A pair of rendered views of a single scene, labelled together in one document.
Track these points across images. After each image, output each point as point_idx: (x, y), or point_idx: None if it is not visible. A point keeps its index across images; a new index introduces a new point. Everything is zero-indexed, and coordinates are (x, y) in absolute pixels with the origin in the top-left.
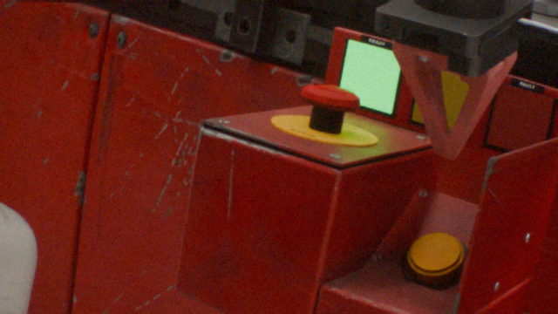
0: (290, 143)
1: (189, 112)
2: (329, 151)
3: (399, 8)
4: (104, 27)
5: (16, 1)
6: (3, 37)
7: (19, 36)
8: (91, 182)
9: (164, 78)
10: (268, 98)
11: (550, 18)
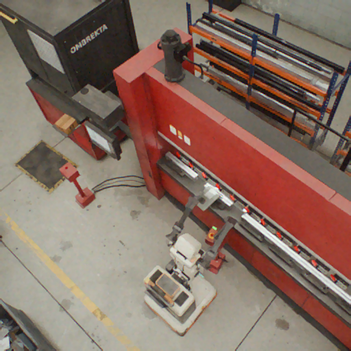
0: (210, 240)
1: None
2: (212, 240)
3: (214, 241)
4: (190, 195)
5: (178, 185)
6: (177, 186)
7: (179, 188)
8: None
9: None
10: (208, 210)
11: (229, 212)
